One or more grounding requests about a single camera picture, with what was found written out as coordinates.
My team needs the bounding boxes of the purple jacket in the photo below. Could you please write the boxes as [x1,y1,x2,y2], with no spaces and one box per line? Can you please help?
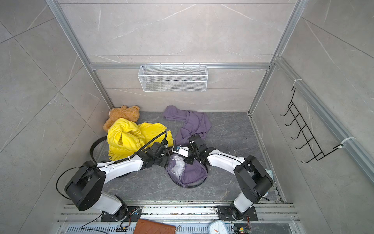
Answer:
[163,106,212,186]

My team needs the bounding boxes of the yellow trousers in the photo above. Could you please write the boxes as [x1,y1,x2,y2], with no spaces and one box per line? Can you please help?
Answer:
[107,118,167,161]

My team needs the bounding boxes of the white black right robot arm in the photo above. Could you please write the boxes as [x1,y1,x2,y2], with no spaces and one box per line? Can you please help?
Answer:
[188,134,274,221]

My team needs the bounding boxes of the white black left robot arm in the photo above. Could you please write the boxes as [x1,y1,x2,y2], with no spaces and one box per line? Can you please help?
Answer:
[63,131,168,221]

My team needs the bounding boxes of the brown teddy bear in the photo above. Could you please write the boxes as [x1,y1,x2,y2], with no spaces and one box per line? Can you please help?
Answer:
[103,106,140,133]

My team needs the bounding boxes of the brown leather wallet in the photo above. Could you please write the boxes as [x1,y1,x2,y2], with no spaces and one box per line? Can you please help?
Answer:
[133,219,176,234]

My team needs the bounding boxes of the white clock at bottom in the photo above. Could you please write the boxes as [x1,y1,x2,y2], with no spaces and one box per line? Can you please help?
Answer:
[207,220,230,234]

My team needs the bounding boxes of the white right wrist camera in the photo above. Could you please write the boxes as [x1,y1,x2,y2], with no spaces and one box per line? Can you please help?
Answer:
[171,146,190,158]

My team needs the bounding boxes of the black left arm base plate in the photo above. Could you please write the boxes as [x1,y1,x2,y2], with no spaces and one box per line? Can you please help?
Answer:
[100,206,143,222]

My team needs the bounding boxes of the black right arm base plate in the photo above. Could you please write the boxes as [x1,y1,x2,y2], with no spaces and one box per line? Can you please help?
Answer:
[216,205,258,221]

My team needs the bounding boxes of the white wire mesh basket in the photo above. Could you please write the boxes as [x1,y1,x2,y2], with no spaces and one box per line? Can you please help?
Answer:
[138,65,208,92]

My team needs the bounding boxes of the black wire hook rack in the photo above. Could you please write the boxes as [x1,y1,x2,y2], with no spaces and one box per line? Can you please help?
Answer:
[280,86,356,164]

